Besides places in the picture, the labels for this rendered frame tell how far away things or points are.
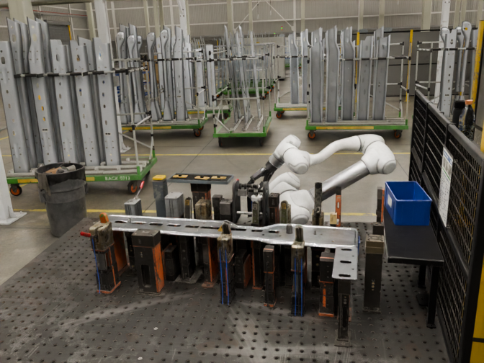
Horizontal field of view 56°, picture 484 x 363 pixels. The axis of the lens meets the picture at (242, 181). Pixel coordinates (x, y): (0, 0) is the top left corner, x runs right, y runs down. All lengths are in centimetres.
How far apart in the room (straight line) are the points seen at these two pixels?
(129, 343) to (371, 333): 103
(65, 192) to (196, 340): 319
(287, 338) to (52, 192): 346
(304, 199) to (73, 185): 285
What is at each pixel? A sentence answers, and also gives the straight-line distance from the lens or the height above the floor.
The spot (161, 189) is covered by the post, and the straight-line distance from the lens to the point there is 273.
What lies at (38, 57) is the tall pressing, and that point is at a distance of 684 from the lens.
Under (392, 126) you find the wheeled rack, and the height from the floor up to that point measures 26.
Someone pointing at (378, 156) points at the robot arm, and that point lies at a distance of 279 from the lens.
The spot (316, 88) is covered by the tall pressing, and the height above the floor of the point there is 94.
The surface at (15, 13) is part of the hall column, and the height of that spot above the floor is 255.
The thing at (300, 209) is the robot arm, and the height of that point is 94.
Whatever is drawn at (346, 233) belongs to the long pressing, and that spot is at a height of 100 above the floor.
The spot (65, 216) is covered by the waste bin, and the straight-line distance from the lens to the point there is 506.
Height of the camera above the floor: 192
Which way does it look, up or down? 17 degrees down
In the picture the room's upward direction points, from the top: 2 degrees counter-clockwise
